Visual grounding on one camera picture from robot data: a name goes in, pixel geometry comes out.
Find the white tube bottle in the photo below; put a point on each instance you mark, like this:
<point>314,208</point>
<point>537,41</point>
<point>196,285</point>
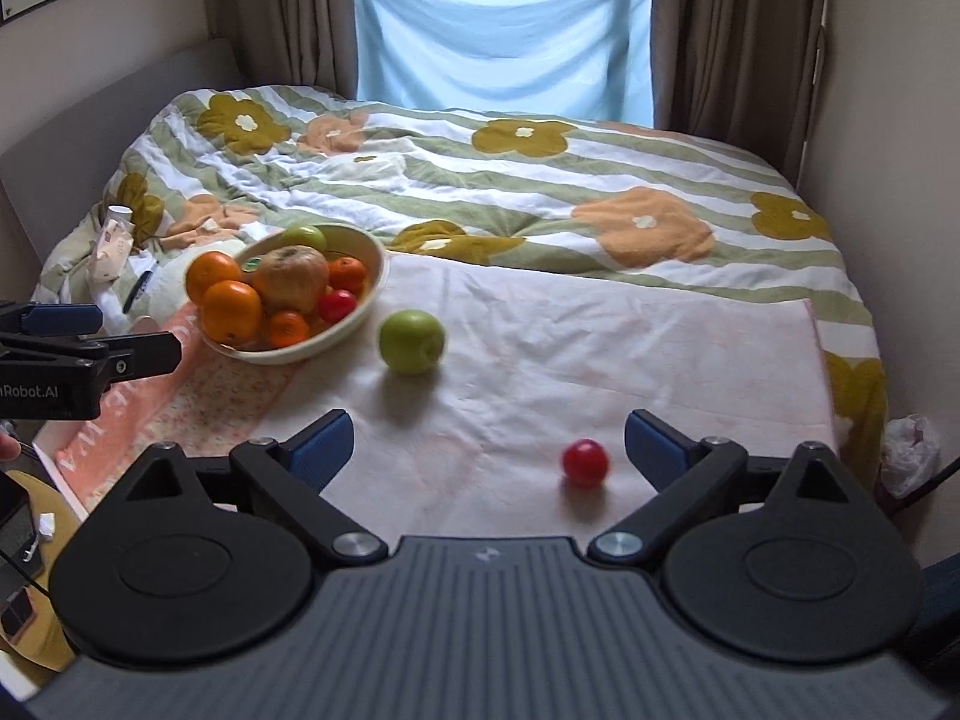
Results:
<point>113,246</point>

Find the left brown curtain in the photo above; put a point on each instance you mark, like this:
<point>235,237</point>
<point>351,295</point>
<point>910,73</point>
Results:
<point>291,42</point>

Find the yellow wooden stool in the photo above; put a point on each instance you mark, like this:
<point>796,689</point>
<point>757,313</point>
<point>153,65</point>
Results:
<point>40,638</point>

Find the brown curtain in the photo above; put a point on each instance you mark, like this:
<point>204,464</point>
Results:
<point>740,72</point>
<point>291,42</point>

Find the right brown curtain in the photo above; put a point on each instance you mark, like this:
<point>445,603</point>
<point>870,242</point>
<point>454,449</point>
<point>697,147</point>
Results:
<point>740,72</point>

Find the green apple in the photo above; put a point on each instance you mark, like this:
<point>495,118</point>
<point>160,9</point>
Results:
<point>411,342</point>
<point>305,235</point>

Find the medium orange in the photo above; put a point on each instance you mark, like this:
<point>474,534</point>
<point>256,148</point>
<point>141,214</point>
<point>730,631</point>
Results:
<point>207,269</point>

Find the large orange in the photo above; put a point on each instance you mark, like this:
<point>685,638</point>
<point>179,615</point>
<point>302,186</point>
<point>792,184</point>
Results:
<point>231,312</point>

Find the large yellow-red apple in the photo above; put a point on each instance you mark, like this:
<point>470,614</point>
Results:
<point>291,278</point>

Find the person's right hand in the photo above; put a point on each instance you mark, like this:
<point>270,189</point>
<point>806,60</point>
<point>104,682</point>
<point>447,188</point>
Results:
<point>10,448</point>

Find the small orange mandarin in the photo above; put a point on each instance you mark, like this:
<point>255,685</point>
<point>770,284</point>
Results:
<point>286,328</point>

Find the floral striped quilt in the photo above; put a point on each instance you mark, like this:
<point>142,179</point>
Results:
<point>594,199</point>

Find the small tangerine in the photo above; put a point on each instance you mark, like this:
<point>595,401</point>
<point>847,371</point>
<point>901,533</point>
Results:
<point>348,274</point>

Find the grey headboard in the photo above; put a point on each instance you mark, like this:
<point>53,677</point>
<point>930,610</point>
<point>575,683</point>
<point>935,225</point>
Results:
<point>54,175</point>

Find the brown kiwi with sticker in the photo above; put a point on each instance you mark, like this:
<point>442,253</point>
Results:
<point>249,266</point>

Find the white pink towel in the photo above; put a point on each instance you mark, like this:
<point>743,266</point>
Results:
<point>533,362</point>

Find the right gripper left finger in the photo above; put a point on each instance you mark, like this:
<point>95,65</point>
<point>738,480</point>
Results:
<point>257,506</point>

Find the red cherry tomato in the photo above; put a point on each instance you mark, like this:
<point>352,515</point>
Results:
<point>585,463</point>
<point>336,305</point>

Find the cream fruit bowl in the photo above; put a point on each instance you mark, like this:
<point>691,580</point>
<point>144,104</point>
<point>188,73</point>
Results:
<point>341,240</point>

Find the white plastic bag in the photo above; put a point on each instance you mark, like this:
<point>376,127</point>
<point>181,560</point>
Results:
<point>910,455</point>

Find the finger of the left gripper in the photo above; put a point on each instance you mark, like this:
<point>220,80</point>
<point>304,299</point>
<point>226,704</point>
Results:
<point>50,320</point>
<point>130,357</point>

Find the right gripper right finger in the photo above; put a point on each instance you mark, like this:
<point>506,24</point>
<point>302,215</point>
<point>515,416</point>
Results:
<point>718,505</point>

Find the light blue window cloth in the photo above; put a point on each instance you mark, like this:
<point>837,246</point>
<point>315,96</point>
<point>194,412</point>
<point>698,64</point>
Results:
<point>586,59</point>

